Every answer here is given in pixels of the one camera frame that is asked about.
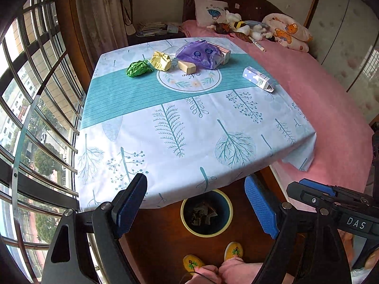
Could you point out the green wrapper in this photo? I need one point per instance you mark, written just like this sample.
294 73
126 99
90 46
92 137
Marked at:
138 68

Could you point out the pale cardboard box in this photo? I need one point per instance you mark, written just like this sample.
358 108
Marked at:
225 55

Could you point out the bed with pink sheet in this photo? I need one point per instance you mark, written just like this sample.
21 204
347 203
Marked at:
325 94

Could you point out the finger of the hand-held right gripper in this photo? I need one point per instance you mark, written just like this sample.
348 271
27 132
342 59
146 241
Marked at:
308 198
318 187

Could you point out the cream cardboard wedge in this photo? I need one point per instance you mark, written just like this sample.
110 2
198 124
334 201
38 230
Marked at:
186 66

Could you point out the dark wooden nightstand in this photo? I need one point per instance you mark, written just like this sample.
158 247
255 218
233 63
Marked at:
148 40

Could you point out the bee plush toy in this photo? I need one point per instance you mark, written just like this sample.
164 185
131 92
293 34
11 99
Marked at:
241 26

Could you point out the white plush toy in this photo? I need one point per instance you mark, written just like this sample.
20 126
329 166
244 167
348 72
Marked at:
232 16

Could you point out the purple plastic bag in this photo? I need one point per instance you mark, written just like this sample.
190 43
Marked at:
198 53

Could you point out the small pale box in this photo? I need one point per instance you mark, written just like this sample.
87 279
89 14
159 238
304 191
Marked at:
172 29

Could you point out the bear print folded blanket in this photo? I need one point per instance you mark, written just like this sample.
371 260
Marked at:
284 32

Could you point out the brown furry plush toy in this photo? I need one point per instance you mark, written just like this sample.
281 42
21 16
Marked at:
220 28

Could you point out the hanging dark metal frame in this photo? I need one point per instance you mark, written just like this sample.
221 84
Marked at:
125 3

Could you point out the round dark trash bin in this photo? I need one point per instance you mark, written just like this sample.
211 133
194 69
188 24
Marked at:
225 213

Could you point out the window with metal grille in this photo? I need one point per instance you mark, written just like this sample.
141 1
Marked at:
29 94

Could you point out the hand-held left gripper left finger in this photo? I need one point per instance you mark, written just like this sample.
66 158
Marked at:
130 207

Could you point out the white purple milk carton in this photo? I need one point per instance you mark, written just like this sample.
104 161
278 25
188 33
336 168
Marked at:
257 78

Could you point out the white marker pen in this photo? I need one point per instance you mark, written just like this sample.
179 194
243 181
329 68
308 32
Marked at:
258 46

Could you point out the leaf print tablecloth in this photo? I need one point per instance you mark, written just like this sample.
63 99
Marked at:
142 103

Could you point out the yellow paper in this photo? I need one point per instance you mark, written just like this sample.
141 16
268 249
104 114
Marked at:
160 60

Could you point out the white fluffy plush dog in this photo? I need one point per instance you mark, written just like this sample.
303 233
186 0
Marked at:
260 32

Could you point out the white embroidered pillow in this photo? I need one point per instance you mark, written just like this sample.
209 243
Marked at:
210 11

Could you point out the white wardrobe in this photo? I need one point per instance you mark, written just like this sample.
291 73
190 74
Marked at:
343 35

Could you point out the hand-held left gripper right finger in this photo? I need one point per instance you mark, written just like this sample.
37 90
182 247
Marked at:
260 204

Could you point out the beige curtain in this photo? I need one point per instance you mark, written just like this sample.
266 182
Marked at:
100 14

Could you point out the yellow embroidered slipper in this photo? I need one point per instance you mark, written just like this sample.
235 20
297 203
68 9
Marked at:
194 263
234 251

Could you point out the stack of books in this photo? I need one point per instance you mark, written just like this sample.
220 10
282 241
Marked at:
149 29

